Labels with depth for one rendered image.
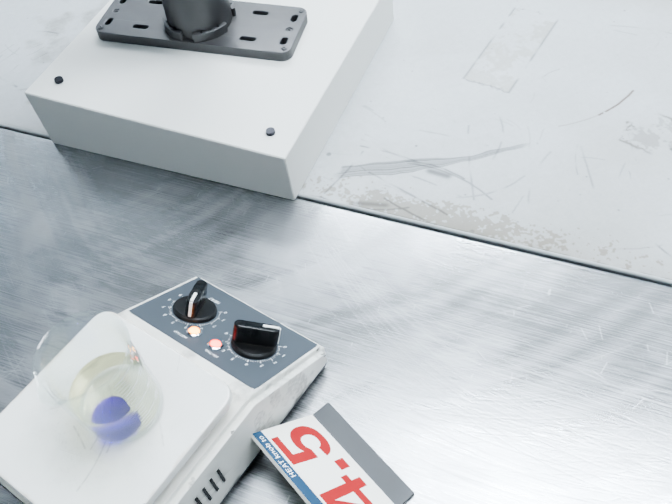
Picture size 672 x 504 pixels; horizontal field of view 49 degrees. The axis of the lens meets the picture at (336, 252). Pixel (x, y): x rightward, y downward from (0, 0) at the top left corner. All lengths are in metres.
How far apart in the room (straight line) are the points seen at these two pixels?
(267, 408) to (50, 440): 0.13
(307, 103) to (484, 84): 0.19
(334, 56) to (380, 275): 0.22
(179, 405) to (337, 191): 0.27
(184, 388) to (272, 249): 0.19
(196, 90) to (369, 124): 0.16
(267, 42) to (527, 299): 0.34
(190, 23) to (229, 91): 0.08
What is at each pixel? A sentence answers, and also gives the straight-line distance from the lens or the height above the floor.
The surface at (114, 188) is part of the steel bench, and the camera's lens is 0.73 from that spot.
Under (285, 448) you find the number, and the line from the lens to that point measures 0.51.
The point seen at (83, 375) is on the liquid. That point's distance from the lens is 0.47.
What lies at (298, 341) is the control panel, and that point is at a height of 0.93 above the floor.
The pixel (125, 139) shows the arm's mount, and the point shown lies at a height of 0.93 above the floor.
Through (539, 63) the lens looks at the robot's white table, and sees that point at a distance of 0.78.
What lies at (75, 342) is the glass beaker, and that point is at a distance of 0.46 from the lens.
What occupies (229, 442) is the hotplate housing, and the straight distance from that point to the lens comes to 0.48.
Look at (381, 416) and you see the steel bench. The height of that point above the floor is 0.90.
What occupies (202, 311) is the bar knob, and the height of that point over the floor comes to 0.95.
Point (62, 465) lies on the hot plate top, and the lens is 0.48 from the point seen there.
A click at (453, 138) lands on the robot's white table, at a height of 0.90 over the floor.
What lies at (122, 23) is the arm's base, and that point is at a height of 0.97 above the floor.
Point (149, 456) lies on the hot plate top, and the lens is 0.47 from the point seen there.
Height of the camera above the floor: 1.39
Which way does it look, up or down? 53 degrees down
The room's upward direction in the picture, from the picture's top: 11 degrees counter-clockwise
